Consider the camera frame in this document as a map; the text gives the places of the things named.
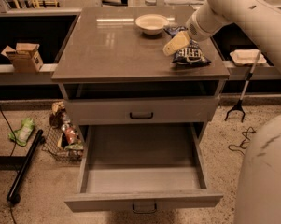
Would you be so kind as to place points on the open grey middle drawer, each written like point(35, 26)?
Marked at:
point(142, 168)

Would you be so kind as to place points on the white takeout container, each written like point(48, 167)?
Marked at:
point(244, 57)

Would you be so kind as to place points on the black metal floor bar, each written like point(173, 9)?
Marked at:
point(13, 195)

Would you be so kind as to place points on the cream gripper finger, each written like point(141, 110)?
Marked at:
point(179, 41)

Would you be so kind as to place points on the wire basket with snacks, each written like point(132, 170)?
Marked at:
point(62, 141)

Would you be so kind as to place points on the open cardboard box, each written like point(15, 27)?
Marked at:
point(25, 58)

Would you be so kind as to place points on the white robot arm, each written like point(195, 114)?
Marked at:
point(258, 196)

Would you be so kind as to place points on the closed grey top drawer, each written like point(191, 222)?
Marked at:
point(132, 111)

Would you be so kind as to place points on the reacher grabber tool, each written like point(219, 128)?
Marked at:
point(238, 105)

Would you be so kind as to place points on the grey drawer cabinet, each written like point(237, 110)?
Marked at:
point(108, 57)

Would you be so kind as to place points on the white ceramic bowl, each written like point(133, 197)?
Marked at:
point(151, 24)

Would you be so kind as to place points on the blue chip bag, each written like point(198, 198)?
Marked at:
point(191, 55)

